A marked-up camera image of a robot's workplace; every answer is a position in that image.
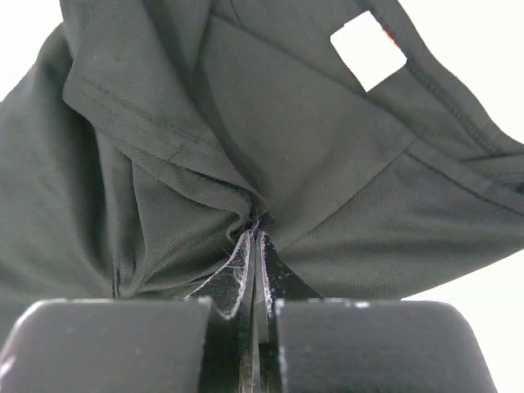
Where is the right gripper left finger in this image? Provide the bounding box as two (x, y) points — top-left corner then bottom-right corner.
(1, 232), (255, 393)

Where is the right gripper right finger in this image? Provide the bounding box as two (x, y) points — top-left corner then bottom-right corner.
(255, 232), (496, 392)

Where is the black t shirt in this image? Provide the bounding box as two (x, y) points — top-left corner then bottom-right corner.
(1, 1), (523, 336)

